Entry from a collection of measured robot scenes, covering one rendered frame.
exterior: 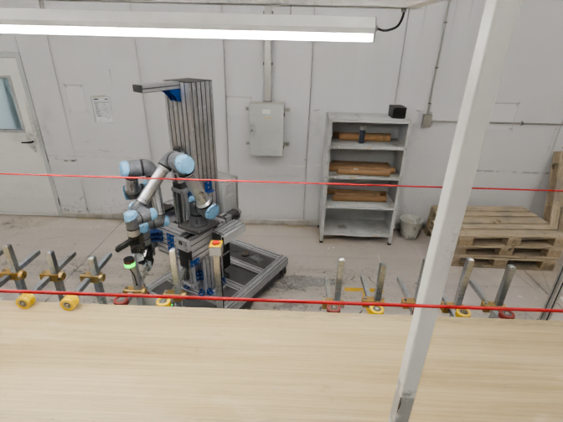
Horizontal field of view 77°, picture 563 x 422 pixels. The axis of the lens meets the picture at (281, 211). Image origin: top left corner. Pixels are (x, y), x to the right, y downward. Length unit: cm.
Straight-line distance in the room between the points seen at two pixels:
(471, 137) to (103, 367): 177
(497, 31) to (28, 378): 212
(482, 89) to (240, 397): 146
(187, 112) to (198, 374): 174
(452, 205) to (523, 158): 446
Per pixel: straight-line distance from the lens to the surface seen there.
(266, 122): 424
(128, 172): 259
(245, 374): 182
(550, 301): 278
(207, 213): 251
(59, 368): 208
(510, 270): 250
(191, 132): 271
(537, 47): 512
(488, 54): 89
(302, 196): 476
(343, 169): 425
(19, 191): 604
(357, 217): 494
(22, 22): 169
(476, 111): 90
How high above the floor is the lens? 229
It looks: 25 degrees down
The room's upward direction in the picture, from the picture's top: 1 degrees clockwise
